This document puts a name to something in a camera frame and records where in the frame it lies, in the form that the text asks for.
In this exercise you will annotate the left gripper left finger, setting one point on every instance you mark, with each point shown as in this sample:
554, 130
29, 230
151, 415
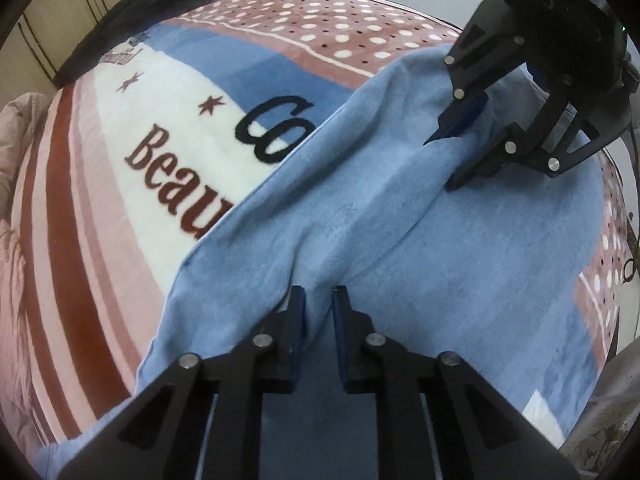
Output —
202, 418

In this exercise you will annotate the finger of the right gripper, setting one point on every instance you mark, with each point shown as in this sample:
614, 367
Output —
490, 46
591, 129

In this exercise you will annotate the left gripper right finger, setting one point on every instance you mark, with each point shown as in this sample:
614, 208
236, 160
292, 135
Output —
436, 417

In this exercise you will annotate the light blue denim pants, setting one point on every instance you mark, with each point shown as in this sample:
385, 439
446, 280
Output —
490, 271

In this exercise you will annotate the black clothing pile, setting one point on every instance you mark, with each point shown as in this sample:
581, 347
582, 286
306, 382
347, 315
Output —
126, 19

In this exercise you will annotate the pink crumpled duvet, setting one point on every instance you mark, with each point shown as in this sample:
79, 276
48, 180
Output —
21, 120

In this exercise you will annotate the patterned fleece bed blanket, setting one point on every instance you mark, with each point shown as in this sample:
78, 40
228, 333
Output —
142, 156

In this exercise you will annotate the beige wooden wardrobe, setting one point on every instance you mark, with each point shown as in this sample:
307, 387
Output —
42, 39

